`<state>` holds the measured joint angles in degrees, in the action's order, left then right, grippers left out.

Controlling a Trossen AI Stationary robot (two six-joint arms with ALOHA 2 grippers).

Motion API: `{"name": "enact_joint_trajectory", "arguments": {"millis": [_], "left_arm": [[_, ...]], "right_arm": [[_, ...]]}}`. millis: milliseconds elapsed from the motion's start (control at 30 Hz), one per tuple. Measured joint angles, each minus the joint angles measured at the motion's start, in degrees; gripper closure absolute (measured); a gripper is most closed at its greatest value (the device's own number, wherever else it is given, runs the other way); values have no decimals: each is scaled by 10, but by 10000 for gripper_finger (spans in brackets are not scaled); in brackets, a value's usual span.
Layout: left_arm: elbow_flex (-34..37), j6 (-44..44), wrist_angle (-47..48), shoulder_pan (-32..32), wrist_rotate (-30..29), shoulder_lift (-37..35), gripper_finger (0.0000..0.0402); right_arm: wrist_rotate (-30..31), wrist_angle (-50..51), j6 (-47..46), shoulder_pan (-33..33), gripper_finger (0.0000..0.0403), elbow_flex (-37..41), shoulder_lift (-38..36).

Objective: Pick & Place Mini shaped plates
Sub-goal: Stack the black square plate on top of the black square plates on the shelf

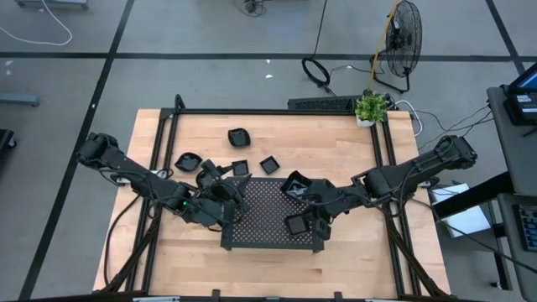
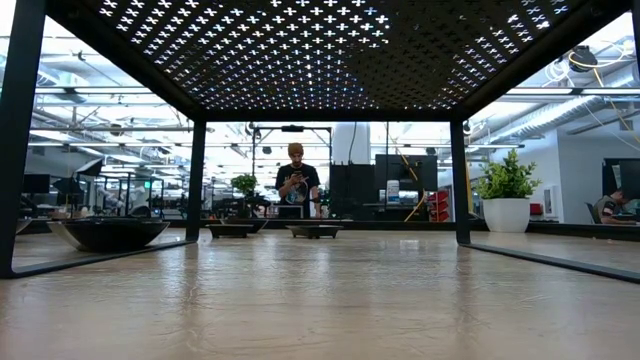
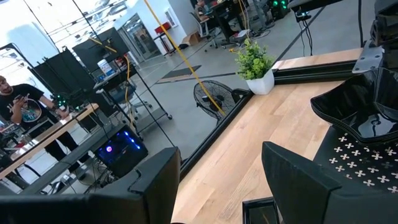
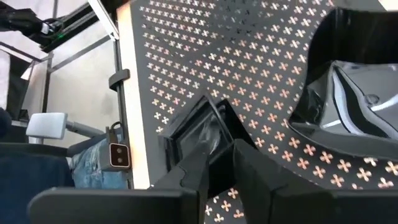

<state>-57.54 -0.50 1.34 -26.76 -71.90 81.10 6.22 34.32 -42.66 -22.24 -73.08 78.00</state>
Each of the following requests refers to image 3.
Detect dark floor mat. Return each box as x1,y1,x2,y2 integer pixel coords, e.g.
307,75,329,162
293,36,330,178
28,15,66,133
156,64,203,85

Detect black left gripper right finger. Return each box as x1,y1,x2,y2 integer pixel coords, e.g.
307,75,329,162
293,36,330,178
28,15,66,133
261,141,398,224

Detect thick yellow hanging cable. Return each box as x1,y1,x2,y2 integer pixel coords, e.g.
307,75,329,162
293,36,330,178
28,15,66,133
142,0,227,116

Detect computer tower green lights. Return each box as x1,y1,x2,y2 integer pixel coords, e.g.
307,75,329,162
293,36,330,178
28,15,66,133
269,0,292,20

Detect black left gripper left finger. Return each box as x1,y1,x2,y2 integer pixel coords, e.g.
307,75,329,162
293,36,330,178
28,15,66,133
0,146,182,224

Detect red top table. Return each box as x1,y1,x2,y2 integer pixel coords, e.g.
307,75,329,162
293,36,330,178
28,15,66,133
153,21,177,57

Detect looped yellow cable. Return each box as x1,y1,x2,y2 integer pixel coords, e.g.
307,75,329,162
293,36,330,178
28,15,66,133
88,36,133,125

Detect black monitor back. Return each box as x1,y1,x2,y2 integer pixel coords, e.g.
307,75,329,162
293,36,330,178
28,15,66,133
72,27,131,74

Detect black floor fan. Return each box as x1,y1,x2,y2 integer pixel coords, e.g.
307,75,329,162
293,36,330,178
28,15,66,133
193,79,251,123

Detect black wheeled cart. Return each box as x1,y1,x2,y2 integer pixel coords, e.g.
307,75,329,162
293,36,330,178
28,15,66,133
93,62,174,134

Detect black computer tower lit fans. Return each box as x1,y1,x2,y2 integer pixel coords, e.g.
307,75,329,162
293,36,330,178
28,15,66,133
93,124,150,179

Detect black office desk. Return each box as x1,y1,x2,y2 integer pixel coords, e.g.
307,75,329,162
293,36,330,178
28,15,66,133
211,0,246,41

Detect office chair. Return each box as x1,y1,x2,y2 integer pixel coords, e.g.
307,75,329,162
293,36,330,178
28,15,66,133
190,11,218,49

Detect long wooden desk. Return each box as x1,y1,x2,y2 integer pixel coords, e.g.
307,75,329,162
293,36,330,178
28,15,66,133
0,103,100,180

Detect thin pale yellow cable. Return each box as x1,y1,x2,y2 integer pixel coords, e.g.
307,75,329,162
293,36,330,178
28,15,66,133
238,0,252,52

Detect black perforated metal rack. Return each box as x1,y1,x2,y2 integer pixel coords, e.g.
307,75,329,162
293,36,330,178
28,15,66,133
312,124,398,195

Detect white framed wall picture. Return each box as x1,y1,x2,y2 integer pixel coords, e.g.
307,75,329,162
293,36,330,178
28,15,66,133
164,8,178,28

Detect silver arm base bracket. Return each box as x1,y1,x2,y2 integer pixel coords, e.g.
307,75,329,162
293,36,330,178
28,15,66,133
351,39,384,75

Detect white wipes canister blue label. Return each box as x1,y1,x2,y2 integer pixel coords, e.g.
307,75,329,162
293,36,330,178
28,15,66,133
96,58,116,77

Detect small black square plate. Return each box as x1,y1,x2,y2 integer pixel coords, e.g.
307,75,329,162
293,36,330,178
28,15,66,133
242,197,281,224

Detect cardboard box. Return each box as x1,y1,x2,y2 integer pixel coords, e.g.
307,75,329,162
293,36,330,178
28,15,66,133
181,30,203,47

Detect black fabric partition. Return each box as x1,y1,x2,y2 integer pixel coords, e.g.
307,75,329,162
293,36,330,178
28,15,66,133
29,47,96,105

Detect person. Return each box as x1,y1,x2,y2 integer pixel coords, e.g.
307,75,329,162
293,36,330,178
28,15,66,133
194,0,216,17
0,75,91,175

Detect green plant in white pot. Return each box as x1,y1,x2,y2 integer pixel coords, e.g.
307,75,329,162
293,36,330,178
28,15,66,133
234,38,275,96

